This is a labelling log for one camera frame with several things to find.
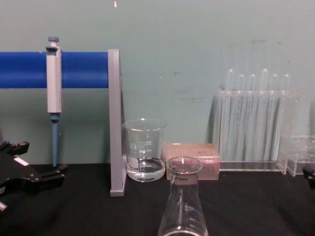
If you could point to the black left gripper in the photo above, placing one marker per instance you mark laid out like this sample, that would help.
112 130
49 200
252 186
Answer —
12 172

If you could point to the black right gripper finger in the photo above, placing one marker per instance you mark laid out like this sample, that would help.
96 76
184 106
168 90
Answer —
311 177

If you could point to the clear glass conical flask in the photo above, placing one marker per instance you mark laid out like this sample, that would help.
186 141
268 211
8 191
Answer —
182 196

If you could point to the low clear acrylic tube rack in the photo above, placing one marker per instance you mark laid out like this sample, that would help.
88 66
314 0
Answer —
297 157

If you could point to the tall clear acrylic rack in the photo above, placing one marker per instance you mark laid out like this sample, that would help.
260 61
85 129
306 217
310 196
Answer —
256 166

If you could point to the black table cloth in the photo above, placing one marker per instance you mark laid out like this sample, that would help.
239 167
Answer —
246 209

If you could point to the grey blue pipette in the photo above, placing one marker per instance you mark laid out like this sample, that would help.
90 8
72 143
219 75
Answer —
54 86

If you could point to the clear plastic transfer pipette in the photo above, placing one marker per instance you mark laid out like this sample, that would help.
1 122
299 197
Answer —
264 78
240 83
251 83
274 83
231 78

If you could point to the pink pipette tip box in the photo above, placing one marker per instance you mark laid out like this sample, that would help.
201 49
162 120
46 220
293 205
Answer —
209 152

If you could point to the clear glass beaker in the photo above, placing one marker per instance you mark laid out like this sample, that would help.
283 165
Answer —
145 172

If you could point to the blue bar grey post stand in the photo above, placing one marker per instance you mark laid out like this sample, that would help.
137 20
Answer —
86 68

